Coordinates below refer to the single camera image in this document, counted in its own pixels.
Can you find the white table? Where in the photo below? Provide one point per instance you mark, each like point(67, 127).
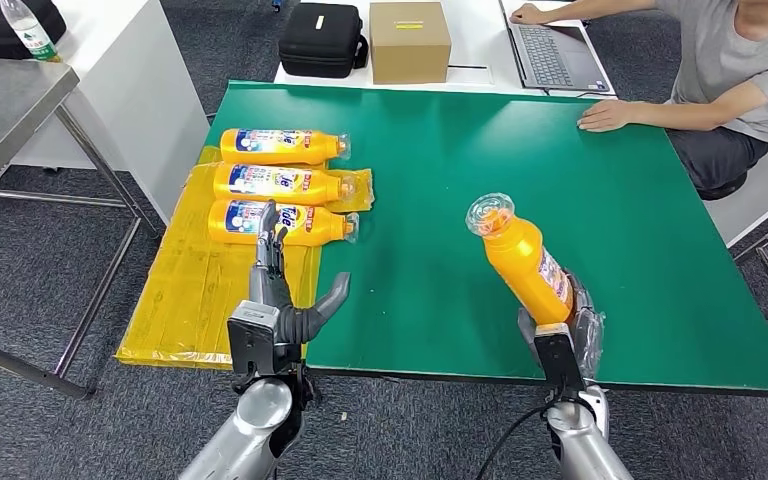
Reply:
point(149, 99)

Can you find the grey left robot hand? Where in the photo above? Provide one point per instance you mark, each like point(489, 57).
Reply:
point(268, 291)

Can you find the black stool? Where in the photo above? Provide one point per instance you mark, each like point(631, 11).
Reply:
point(722, 189)

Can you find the brown cardboard box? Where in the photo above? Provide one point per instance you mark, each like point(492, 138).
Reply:
point(409, 56)

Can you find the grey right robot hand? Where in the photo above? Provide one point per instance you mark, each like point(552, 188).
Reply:
point(583, 324)

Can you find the grey laptop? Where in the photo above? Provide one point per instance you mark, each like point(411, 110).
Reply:
point(553, 60)

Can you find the person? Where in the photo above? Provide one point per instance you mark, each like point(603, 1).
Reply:
point(728, 73)

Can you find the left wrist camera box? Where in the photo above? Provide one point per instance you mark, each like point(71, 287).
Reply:
point(255, 338)

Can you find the orange detergent bottle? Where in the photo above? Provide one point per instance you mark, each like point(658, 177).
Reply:
point(238, 222)
point(523, 265)
point(278, 184)
point(278, 147)

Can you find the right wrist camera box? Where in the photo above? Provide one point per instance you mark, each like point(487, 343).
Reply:
point(556, 358)

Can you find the person's left hand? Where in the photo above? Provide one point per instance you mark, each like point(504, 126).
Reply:
point(606, 116)

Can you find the person's right hand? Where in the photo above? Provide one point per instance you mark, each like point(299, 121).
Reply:
point(530, 14)

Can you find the clear plastic water bottle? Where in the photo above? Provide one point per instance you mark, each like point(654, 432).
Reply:
point(29, 30)

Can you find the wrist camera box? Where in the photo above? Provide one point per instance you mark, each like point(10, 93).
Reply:
point(255, 338)
point(556, 358)

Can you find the steel table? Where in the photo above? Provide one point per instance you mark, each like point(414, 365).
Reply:
point(6, 112)

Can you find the yellow taped cardboard sheet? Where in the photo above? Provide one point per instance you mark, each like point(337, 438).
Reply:
point(185, 298)

